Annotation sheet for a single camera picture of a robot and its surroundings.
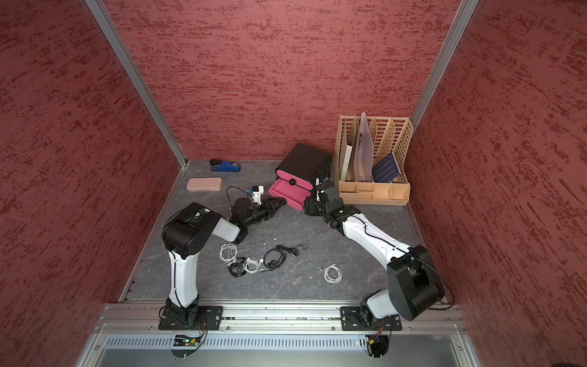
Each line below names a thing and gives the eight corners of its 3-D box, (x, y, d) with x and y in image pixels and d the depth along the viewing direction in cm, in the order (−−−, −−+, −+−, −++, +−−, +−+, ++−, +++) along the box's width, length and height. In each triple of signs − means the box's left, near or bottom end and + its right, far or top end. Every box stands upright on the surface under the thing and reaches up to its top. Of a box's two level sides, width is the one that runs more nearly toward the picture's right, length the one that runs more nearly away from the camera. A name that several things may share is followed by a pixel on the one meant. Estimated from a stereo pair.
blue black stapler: (211, 170, 119) (208, 164, 116) (214, 164, 122) (211, 158, 118) (238, 174, 118) (236, 167, 114) (241, 167, 121) (239, 161, 117)
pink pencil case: (186, 191, 111) (183, 187, 108) (190, 181, 115) (188, 177, 113) (221, 191, 111) (219, 188, 108) (223, 181, 115) (222, 177, 113)
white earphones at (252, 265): (243, 273, 86) (242, 271, 84) (245, 259, 89) (244, 257, 87) (262, 273, 86) (262, 271, 84) (264, 259, 89) (263, 257, 87)
